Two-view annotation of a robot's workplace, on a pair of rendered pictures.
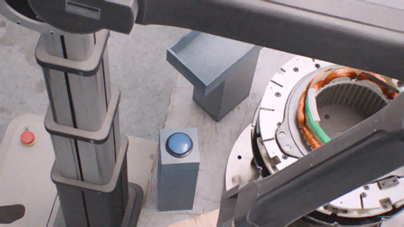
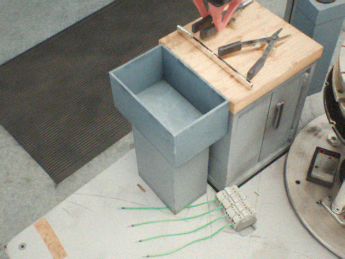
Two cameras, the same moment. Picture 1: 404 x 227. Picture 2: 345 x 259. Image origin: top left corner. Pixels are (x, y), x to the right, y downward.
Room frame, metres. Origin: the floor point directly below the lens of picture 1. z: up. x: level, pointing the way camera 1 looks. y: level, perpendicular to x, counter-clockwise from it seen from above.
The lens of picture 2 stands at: (0.17, -0.69, 1.61)
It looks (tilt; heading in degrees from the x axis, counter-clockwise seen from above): 51 degrees down; 80
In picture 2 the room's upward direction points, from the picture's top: 2 degrees counter-clockwise
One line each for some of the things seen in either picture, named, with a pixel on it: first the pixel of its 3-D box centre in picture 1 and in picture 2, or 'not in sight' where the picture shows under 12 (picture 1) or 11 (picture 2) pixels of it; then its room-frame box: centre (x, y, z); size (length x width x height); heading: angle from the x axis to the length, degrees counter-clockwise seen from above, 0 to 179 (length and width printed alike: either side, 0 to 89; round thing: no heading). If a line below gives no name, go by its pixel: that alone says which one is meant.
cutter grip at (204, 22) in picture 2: not in sight; (201, 24); (0.34, -0.08, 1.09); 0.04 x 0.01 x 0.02; 26
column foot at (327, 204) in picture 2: not in sight; (337, 209); (0.55, -0.31, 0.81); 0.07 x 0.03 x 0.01; 108
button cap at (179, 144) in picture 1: (179, 143); not in sight; (0.61, 0.02, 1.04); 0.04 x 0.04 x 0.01
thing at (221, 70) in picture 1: (226, 65); not in sight; (0.85, -0.05, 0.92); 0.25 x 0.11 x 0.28; 140
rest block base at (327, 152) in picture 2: not in sight; (323, 166); (0.56, -0.22, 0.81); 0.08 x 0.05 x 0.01; 54
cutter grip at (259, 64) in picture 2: not in sight; (255, 68); (0.40, -0.19, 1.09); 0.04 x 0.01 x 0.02; 41
